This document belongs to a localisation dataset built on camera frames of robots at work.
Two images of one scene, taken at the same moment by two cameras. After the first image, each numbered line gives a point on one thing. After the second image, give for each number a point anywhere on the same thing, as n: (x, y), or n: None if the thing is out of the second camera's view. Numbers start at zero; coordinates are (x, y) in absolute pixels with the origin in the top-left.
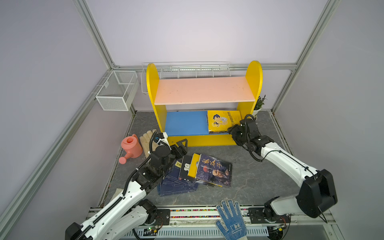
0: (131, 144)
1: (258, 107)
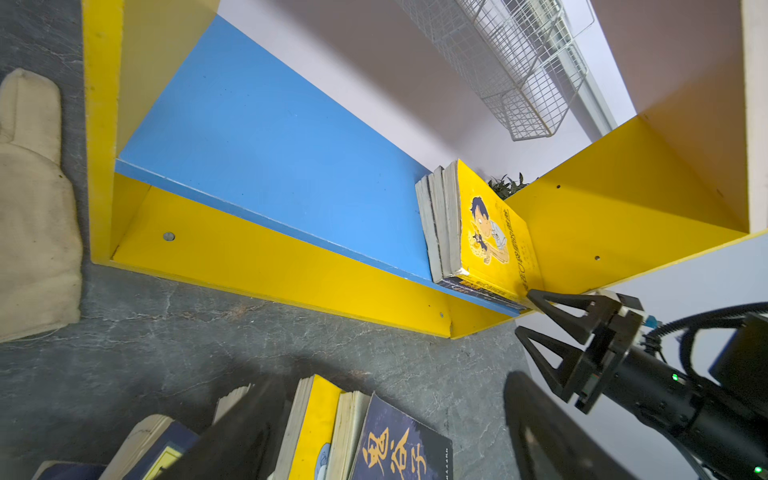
0: None
1: (507, 189)
